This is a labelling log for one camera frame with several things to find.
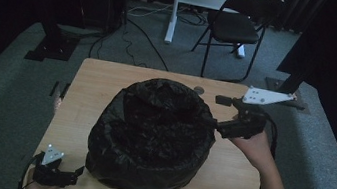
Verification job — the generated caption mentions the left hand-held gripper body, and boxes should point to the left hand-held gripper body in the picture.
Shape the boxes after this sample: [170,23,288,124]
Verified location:
[31,142,83,189]

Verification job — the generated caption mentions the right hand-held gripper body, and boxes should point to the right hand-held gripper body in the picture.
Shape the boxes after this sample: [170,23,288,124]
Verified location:
[216,82,297,149]

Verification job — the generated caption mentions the black plastic garbage bag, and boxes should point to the black plastic garbage bag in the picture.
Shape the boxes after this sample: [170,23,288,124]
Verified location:
[80,68,225,189]

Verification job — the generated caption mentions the person's right hand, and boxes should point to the person's right hand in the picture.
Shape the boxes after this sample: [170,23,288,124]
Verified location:
[225,125,282,175]

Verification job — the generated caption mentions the round grey sticker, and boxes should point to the round grey sticker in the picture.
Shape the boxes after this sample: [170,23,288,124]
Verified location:
[192,84,206,97]

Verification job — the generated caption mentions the black folding chair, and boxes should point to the black folding chair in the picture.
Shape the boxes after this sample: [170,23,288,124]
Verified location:
[186,0,287,90]

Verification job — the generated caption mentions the black tape strips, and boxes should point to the black tape strips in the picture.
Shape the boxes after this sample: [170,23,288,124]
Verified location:
[49,79,72,101]

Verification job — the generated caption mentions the left hand-held gripper cable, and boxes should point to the left hand-held gripper cable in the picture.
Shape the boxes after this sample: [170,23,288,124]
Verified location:
[17,150,46,189]

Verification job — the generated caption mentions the black stand with base plate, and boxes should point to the black stand with base plate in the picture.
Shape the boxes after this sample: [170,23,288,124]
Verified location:
[261,67,316,114]
[23,17,84,69]

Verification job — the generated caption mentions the white desk frame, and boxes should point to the white desk frame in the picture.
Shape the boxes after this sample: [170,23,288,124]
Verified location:
[163,0,255,60]

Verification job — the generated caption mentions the black floor cable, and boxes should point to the black floor cable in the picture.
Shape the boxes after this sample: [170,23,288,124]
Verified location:
[87,2,209,77]

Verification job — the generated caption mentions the white floor cable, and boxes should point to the white floor cable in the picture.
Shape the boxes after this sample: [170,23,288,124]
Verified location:
[127,0,175,22]

